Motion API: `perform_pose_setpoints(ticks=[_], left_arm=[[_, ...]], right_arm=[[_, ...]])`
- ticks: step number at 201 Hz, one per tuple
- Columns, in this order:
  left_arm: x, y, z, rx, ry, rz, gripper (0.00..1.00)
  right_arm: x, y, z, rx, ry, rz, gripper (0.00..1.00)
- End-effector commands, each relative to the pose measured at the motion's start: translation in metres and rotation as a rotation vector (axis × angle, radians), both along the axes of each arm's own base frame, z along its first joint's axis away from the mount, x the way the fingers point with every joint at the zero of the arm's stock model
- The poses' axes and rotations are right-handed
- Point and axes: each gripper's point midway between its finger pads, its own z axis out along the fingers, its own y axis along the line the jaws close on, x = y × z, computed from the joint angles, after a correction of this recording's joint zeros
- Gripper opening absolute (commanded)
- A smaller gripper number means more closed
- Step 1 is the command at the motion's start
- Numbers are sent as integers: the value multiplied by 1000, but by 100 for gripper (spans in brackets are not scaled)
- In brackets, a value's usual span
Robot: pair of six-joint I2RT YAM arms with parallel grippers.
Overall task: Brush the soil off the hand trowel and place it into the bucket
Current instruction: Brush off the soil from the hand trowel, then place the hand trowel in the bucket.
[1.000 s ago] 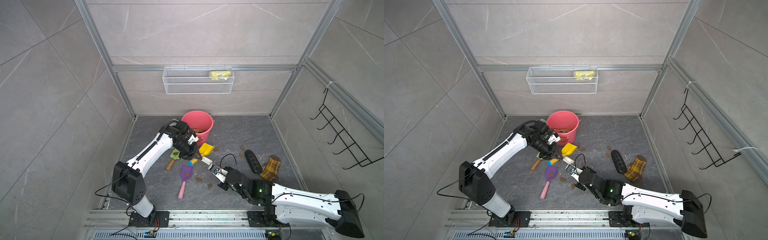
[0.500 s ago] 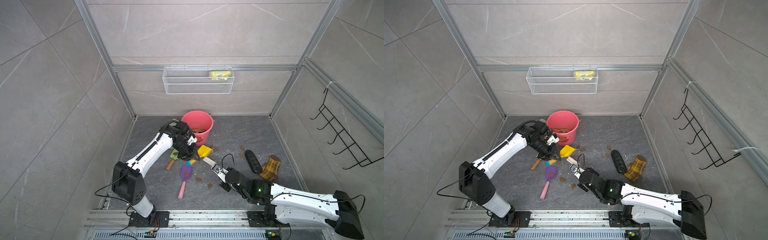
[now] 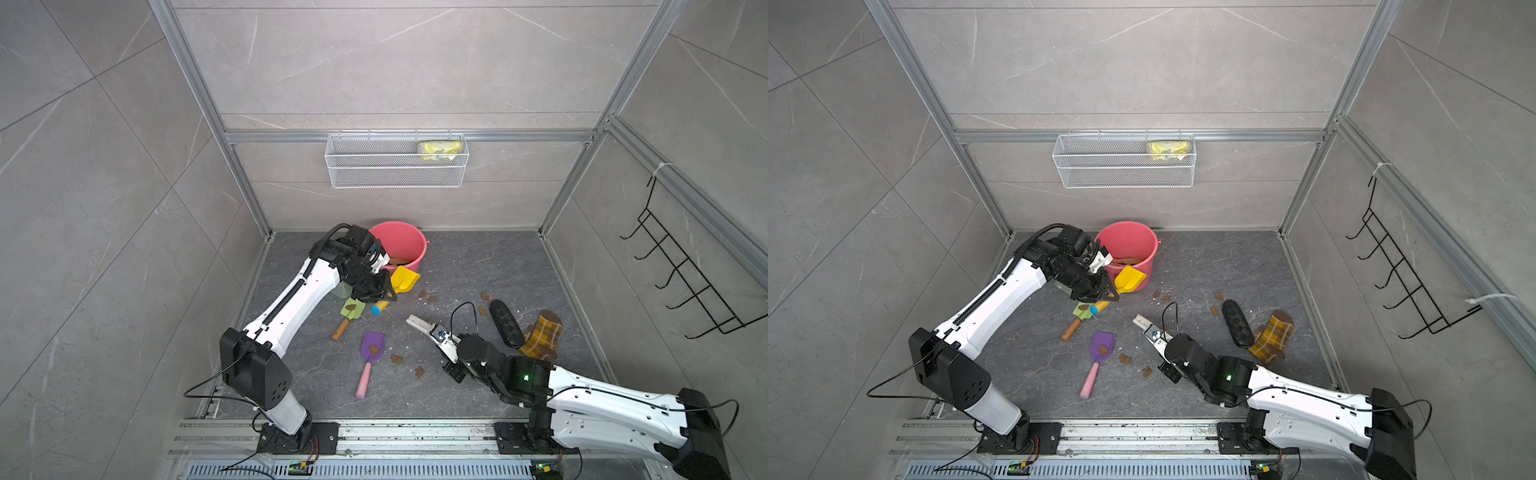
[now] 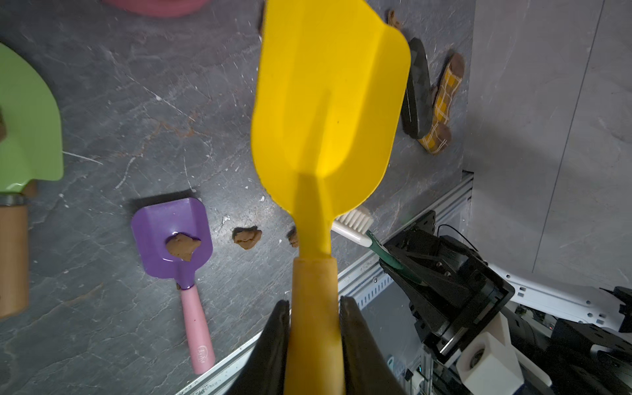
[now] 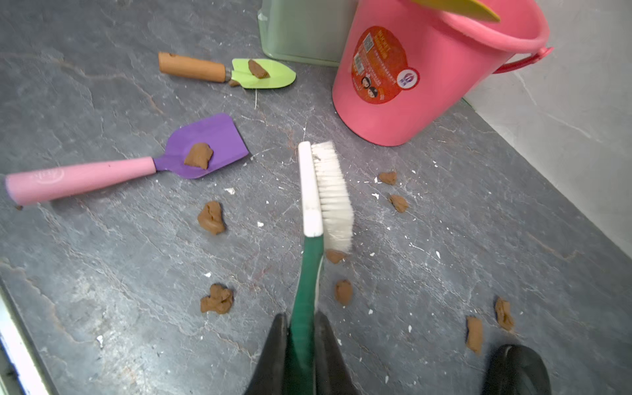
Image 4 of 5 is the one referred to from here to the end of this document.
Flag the black oval brush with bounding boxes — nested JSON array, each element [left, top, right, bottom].
[[401, 37, 434, 140]]

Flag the pink plastic bucket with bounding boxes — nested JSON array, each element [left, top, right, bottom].
[[105, 0, 208, 18]]

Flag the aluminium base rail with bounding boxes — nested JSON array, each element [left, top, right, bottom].
[[174, 170, 475, 395]]

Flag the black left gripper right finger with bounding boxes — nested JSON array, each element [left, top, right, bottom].
[[340, 296, 405, 394]]

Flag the white cleaning brush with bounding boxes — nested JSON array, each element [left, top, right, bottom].
[[332, 206, 424, 286]]

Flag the yellow toy trowel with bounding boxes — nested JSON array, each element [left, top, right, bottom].
[[251, 1, 411, 394]]

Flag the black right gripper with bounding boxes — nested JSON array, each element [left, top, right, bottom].
[[380, 236, 515, 364]]

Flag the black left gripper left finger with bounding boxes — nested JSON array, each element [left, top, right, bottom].
[[226, 301, 290, 394]]

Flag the loose brown soil lump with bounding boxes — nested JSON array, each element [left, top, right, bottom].
[[286, 227, 299, 249]]

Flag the green trowel near tissue box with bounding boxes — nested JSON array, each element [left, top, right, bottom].
[[1, 44, 64, 319]]

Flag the purple trowel pink handle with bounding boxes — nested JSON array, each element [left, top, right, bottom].
[[131, 197, 216, 375]]

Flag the plaid brown cloth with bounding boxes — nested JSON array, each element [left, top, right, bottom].
[[419, 53, 466, 155]]

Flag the soil lumps near black brush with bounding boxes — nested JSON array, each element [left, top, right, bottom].
[[387, 9, 402, 31]]

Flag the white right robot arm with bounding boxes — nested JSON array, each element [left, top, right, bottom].
[[372, 225, 631, 394]]

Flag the soil lump on purple trowel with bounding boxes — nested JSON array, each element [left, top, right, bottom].
[[166, 233, 202, 262]]

